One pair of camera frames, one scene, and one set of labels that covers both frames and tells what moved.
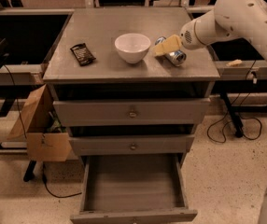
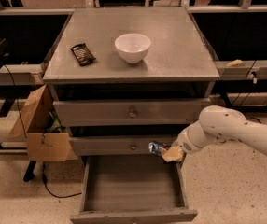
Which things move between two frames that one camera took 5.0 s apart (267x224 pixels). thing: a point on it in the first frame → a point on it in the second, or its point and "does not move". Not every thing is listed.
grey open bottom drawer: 133,189 does not move
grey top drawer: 172,112 does not move
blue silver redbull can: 177,58 → 157,147
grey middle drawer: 130,145 does not move
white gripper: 188,38 → 184,143
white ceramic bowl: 133,47 does not move
